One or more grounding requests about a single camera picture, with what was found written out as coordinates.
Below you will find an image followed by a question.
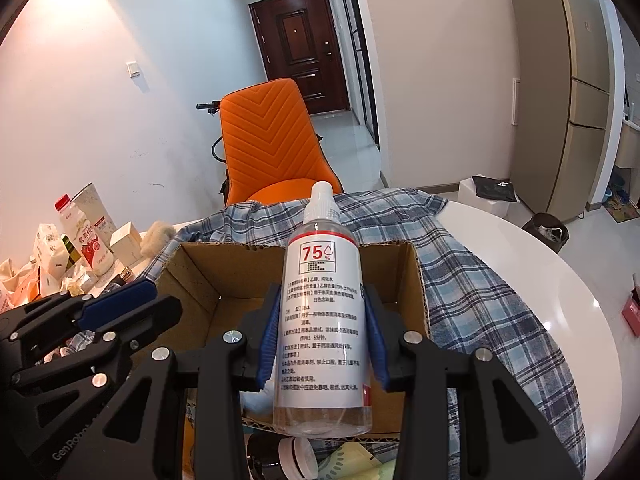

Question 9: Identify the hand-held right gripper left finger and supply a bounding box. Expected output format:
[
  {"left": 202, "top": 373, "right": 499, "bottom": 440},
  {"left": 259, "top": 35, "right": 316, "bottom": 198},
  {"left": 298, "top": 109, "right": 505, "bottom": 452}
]
[{"left": 75, "top": 283, "right": 282, "bottom": 480}]

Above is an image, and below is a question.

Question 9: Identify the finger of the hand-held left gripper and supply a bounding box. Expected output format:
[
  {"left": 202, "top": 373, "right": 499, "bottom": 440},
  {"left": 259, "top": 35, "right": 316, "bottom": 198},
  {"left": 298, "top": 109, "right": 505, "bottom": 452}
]
[
  {"left": 9, "top": 295, "right": 184, "bottom": 392},
  {"left": 0, "top": 280, "right": 159, "bottom": 357}
]

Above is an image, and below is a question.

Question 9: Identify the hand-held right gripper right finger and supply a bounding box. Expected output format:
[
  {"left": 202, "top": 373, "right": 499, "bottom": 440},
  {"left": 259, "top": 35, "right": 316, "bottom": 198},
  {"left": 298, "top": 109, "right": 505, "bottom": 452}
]
[{"left": 364, "top": 285, "right": 584, "bottom": 480}]

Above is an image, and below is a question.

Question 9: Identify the clear spray bottle white label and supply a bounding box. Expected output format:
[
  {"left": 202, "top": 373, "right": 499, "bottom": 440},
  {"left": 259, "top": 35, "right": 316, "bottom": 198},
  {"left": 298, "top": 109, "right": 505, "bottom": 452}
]
[{"left": 272, "top": 181, "right": 375, "bottom": 437}]

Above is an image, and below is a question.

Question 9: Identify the brown cardboard box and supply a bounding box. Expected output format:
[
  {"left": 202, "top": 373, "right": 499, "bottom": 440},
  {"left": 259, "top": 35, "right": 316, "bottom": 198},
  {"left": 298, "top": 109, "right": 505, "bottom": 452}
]
[{"left": 131, "top": 241, "right": 432, "bottom": 444}]

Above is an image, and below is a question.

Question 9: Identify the milk bottle red cap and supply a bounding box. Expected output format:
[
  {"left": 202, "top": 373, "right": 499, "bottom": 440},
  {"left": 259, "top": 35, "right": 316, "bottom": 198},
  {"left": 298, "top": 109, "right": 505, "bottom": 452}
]
[{"left": 54, "top": 193, "right": 115, "bottom": 277}]

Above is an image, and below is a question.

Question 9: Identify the small cream box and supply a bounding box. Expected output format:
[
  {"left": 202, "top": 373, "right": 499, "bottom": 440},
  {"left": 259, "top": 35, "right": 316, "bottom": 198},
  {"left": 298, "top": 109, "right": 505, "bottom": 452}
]
[{"left": 109, "top": 221, "right": 146, "bottom": 265}]

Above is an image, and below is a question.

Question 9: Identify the beige fluffy ball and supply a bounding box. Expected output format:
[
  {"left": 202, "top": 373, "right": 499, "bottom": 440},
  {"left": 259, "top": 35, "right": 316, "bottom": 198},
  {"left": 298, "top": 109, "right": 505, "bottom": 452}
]
[{"left": 141, "top": 219, "right": 176, "bottom": 261}]

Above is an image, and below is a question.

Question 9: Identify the pile of snack packets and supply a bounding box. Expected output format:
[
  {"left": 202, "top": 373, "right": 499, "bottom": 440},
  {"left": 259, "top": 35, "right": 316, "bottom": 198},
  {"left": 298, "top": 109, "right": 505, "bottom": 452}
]
[{"left": 0, "top": 222, "right": 93, "bottom": 313}]

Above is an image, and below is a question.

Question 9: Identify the tall white drink carton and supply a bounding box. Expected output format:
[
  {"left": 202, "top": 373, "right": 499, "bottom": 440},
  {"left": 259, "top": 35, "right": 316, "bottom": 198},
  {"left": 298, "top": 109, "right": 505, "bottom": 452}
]
[{"left": 70, "top": 182, "right": 119, "bottom": 241}]

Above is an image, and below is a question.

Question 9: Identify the blue plaid cloth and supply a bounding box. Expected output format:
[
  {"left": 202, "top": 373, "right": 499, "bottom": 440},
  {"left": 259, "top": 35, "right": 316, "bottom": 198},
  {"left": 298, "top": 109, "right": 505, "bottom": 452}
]
[{"left": 145, "top": 187, "right": 587, "bottom": 480}]

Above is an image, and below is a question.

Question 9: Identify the yellow green packet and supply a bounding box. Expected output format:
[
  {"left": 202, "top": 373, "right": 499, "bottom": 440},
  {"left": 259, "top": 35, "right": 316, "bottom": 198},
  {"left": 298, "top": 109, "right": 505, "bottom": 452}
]
[{"left": 315, "top": 442, "right": 402, "bottom": 480}]

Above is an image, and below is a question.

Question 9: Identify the white round jar lid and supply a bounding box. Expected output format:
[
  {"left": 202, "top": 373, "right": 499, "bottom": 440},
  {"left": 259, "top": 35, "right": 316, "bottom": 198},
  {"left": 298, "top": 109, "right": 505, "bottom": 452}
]
[{"left": 277, "top": 437, "right": 319, "bottom": 480}]

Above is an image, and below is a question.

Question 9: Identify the white box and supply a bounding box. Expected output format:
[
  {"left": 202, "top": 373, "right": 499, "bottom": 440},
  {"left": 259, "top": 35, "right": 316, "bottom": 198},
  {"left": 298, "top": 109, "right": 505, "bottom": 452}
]
[{"left": 458, "top": 176, "right": 534, "bottom": 227}]

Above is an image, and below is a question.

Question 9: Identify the brown waste bin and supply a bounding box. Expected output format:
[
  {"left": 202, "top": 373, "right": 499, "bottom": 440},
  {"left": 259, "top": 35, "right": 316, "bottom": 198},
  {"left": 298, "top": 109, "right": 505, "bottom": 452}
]
[{"left": 522, "top": 212, "right": 570, "bottom": 254}]

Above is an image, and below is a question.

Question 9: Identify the orange padded chair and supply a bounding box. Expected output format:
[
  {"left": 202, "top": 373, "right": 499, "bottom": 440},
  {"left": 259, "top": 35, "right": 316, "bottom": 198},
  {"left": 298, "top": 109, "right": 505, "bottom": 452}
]
[{"left": 219, "top": 78, "right": 344, "bottom": 209}]

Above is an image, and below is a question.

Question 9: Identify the black scooter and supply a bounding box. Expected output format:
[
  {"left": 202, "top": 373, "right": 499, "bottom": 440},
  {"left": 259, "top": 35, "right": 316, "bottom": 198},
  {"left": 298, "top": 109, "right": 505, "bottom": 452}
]
[{"left": 196, "top": 101, "right": 232, "bottom": 207}]

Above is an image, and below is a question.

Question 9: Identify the red box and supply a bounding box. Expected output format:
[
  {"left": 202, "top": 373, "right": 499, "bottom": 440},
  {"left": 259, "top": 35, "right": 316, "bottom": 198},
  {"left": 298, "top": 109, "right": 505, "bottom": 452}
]
[{"left": 621, "top": 285, "right": 640, "bottom": 337}]

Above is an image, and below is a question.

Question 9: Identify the patterned doormat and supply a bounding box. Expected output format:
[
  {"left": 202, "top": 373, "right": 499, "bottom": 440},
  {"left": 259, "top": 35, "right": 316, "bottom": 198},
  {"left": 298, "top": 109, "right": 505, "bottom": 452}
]
[{"left": 602, "top": 195, "right": 640, "bottom": 224}]

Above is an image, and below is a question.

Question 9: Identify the dark brown entrance door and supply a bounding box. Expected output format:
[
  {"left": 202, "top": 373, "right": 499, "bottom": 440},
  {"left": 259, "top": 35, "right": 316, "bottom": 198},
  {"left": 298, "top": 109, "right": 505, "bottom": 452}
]
[{"left": 248, "top": 0, "right": 351, "bottom": 116}]

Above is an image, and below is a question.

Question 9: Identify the black framed glass door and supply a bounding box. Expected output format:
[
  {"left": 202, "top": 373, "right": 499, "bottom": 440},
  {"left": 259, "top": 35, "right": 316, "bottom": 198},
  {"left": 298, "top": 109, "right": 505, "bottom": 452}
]
[{"left": 332, "top": 0, "right": 382, "bottom": 152}]

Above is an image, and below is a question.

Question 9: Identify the champagne refrigerator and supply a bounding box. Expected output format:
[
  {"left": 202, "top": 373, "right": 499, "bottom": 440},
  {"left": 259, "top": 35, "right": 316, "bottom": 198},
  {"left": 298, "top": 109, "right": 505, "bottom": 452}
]
[{"left": 509, "top": 0, "right": 629, "bottom": 224}]

